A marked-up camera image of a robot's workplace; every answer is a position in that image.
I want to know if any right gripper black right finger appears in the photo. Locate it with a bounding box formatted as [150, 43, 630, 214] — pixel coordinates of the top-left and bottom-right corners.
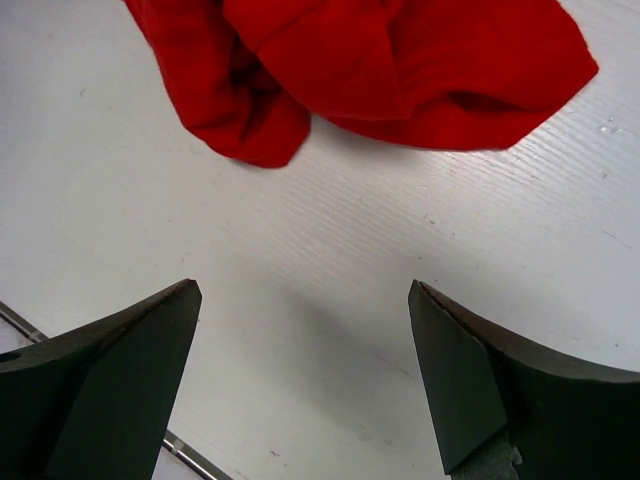
[408, 281, 639, 479]

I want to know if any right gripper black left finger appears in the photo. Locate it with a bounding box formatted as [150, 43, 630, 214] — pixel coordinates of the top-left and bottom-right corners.
[1, 280, 202, 479]

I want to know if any red t shirt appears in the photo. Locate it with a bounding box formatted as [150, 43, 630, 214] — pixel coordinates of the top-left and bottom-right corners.
[127, 0, 599, 168]

